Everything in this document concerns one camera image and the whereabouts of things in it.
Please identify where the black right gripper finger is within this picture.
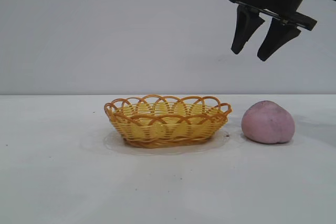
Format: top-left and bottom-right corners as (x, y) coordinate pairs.
(230, 5), (266, 55)
(256, 18), (302, 62)

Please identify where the yellow woven wicker basket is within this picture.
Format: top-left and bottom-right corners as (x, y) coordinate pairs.
(103, 94), (233, 149)

